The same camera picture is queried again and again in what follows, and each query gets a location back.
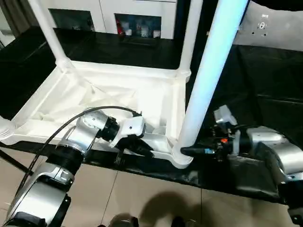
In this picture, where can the white plastic table leg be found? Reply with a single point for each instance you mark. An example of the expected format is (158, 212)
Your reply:
(213, 59)
(52, 35)
(4, 128)
(189, 35)

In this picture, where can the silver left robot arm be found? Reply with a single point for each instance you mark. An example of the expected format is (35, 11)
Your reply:
(75, 139)

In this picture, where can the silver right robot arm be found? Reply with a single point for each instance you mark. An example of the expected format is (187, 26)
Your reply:
(274, 146)

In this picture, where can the black work mat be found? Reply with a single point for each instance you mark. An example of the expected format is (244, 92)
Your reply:
(260, 82)

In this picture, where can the small white jar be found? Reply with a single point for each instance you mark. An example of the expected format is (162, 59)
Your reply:
(155, 33)
(143, 32)
(128, 32)

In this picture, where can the thin black floor rod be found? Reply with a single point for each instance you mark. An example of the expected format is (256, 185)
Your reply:
(14, 160)

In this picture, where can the red bottle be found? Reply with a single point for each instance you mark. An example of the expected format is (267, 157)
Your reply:
(119, 27)

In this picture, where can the grey printed cushion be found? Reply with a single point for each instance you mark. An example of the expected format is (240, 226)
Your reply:
(272, 26)

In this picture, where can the black sofa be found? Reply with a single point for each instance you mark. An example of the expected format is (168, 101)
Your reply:
(203, 14)

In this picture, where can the white cabinet with glass doors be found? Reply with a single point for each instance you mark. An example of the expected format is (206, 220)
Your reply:
(106, 7)

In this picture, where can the brown curtain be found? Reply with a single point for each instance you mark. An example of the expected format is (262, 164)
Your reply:
(16, 16)

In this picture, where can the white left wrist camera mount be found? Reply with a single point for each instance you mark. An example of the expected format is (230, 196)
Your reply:
(130, 127)

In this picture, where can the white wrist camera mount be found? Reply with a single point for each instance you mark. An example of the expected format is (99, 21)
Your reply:
(225, 116)
(130, 127)

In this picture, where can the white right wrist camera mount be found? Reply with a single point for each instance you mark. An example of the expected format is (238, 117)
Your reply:
(225, 116)

